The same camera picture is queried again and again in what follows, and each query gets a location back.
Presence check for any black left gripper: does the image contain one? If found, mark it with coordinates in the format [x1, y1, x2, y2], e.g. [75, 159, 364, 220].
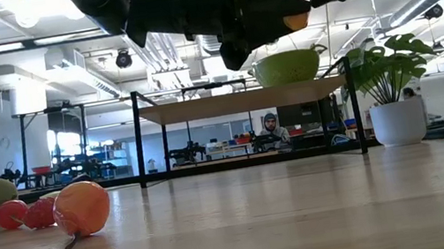
[121, 0, 320, 88]

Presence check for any green plastic colander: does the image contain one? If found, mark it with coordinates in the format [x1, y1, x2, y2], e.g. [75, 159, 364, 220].
[250, 41, 335, 91]

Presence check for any wooden shelf with black legs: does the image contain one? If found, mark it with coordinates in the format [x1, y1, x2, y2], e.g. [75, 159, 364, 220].
[126, 56, 371, 190]

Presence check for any black ceiling spotlight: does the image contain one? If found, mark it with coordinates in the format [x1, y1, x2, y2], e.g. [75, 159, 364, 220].
[113, 48, 135, 71]
[422, 2, 444, 22]

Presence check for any green plant in white pot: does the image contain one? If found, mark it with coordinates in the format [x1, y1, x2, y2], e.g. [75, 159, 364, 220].
[334, 26, 444, 155]

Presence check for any black overhead crossbar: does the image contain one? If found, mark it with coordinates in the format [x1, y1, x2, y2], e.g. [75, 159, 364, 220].
[0, 0, 350, 56]

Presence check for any red raspberry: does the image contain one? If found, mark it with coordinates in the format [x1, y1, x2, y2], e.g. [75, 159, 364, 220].
[19, 195, 60, 232]

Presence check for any red cherry with green stem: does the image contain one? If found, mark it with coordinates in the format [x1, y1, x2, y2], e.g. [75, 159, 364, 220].
[0, 197, 34, 233]

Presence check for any black background rig frame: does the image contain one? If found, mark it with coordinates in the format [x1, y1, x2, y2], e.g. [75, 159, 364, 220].
[11, 102, 97, 191]

